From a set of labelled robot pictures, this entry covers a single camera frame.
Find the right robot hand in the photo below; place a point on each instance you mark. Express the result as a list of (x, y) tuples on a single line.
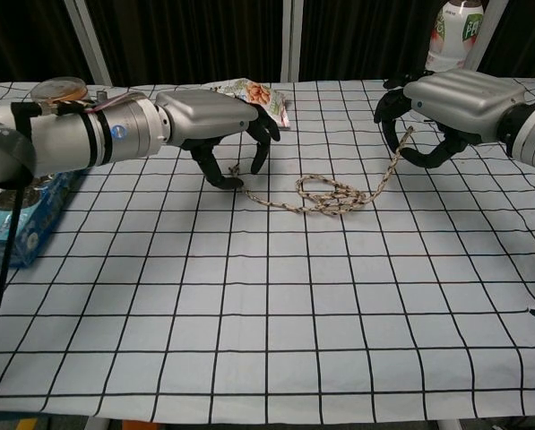
[(464, 103)]

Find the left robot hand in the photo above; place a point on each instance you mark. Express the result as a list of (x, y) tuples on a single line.
[(204, 116)]

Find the nut snack bag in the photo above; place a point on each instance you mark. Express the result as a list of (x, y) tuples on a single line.
[(260, 92)]

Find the drink bottle yellow cap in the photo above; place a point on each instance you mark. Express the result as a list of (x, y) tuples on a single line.
[(451, 36)]

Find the black pleated curtain panel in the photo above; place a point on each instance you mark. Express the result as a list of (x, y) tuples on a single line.
[(361, 40), (527, 36), (195, 40), (20, 40)]

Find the clear jar orange contents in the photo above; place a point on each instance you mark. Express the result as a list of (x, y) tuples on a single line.
[(61, 92)]

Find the white checked tablecloth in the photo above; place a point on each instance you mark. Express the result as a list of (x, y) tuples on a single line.
[(267, 291)]

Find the blue cookie box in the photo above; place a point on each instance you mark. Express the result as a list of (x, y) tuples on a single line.
[(29, 224)]

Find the white partition frame post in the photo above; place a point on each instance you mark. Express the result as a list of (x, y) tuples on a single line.
[(292, 40), (88, 45), (492, 22)]

